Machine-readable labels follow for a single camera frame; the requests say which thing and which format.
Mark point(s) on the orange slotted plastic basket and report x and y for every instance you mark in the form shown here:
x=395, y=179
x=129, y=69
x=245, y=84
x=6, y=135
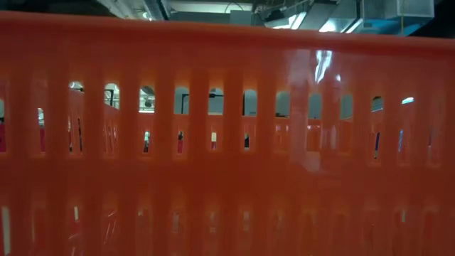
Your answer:
x=227, y=46

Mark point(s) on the red plastic basket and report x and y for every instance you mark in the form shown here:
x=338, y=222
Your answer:
x=42, y=140
x=180, y=147

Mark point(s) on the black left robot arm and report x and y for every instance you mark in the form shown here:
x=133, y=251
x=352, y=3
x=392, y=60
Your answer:
x=42, y=5

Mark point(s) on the bright ceiling light panel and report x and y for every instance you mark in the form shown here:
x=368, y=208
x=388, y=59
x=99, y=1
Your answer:
x=336, y=25
x=289, y=22

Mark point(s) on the silver round ventilation duct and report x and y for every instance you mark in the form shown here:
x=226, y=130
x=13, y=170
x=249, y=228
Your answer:
x=154, y=9

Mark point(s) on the grey metal ceiling duct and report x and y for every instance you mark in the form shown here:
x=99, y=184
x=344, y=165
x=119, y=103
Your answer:
x=320, y=12

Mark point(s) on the grey box ceiling duct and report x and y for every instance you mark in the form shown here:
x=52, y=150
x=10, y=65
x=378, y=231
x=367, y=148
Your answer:
x=409, y=9

